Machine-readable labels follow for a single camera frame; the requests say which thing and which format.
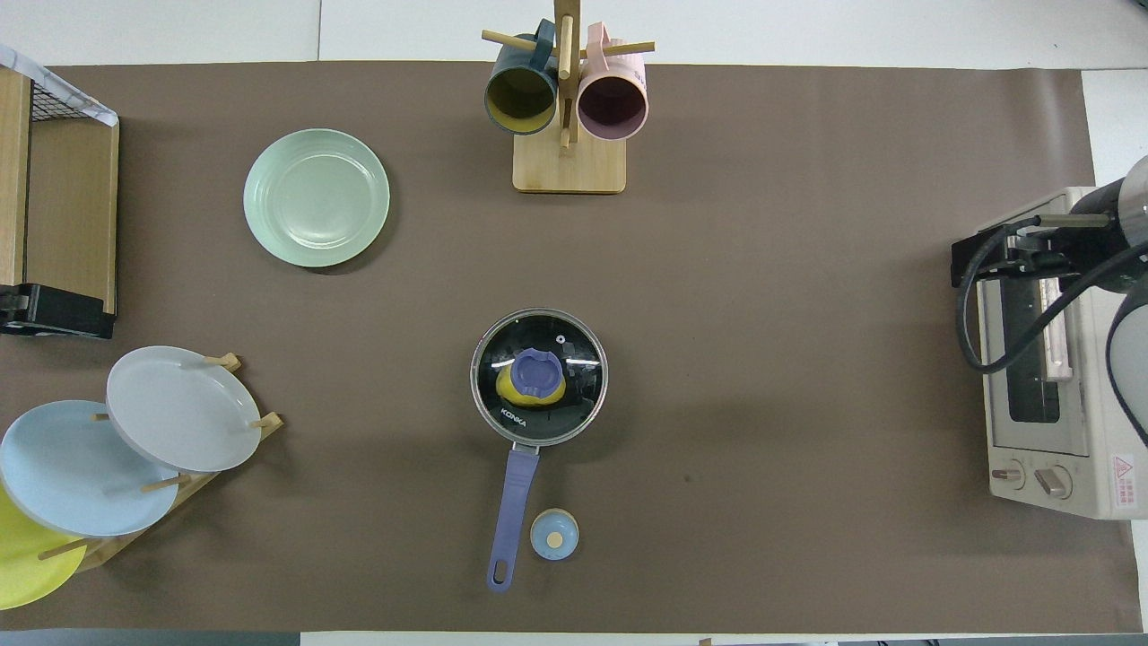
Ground brown wooden cutting board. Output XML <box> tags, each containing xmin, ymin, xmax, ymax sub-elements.
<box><xmin>25</xmin><ymin>121</ymin><xmax>119</xmax><ymax>315</ymax></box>

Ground white checked cloth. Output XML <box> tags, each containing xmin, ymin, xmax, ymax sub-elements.
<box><xmin>0</xmin><ymin>43</ymin><xmax>120</xmax><ymax>127</ymax></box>

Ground yellow potato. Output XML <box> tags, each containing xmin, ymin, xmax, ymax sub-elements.
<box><xmin>496</xmin><ymin>359</ymin><xmax>568</xmax><ymax>409</ymax></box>

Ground teal mug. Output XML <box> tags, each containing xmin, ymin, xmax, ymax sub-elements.
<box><xmin>484</xmin><ymin>20</ymin><xmax>559</xmax><ymax>136</ymax></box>

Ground grey plate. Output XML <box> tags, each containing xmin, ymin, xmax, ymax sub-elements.
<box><xmin>106</xmin><ymin>346</ymin><xmax>263</xmax><ymax>474</ymax></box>

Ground black wire basket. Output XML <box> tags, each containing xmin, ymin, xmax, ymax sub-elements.
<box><xmin>30</xmin><ymin>81</ymin><xmax>101</xmax><ymax>123</ymax></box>

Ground dark blue saucepan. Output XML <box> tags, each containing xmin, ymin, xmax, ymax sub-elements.
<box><xmin>470</xmin><ymin>308</ymin><xmax>609</xmax><ymax>593</ymax></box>

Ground brown table mat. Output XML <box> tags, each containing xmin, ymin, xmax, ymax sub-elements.
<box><xmin>0</xmin><ymin>61</ymin><xmax>1142</xmax><ymax>633</ymax></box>

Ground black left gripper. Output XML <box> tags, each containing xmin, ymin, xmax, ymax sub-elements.
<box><xmin>0</xmin><ymin>284</ymin><xmax>116</xmax><ymax>340</ymax></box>

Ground light wooden cutting board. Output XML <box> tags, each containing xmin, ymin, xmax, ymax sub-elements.
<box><xmin>0</xmin><ymin>70</ymin><xmax>33</xmax><ymax>288</ymax></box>

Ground yellow plate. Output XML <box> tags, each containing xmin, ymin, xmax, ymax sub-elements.
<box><xmin>0</xmin><ymin>484</ymin><xmax>88</xmax><ymax>611</ymax></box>

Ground light blue plate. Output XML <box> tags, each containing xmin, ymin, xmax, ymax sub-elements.
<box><xmin>0</xmin><ymin>400</ymin><xmax>180</xmax><ymax>538</ymax></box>

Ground cream toaster oven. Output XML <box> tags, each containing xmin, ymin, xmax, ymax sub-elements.
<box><xmin>973</xmin><ymin>187</ymin><xmax>1148</xmax><ymax>520</ymax></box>

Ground green plate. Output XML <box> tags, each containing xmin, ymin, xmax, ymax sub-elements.
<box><xmin>243</xmin><ymin>128</ymin><xmax>391</xmax><ymax>268</ymax></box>

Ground pink ribbed mug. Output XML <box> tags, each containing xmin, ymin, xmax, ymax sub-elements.
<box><xmin>577</xmin><ymin>22</ymin><xmax>649</xmax><ymax>142</ymax></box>

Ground glass lid with blue knob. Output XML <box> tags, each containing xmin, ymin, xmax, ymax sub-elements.
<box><xmin>470</xmin><ymin>308</ymin><xmax>609</xmax><ymax>448</ymax></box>

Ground wooden plate rack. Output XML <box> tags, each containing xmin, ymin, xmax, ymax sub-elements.
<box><xmin>36</xmin><ymin>353</ymin><xmax>285</xmax><ymax>573</ymax></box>

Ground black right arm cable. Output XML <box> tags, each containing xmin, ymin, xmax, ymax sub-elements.
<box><xmin>956</xmin><ymin>224</ymin><xmax>1148</xmax><ymax>375</ymax></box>

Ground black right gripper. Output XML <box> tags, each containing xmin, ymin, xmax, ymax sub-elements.
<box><xmin>951</xmin><ymin>218</ymin><xmax>1082</xmax><ymax>288</ymax></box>

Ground wooden mug tree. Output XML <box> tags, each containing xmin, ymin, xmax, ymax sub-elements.
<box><xmin>482</xmin><ymin>0</ymin><xmax>657</xmax><ymax>195</ymax></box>

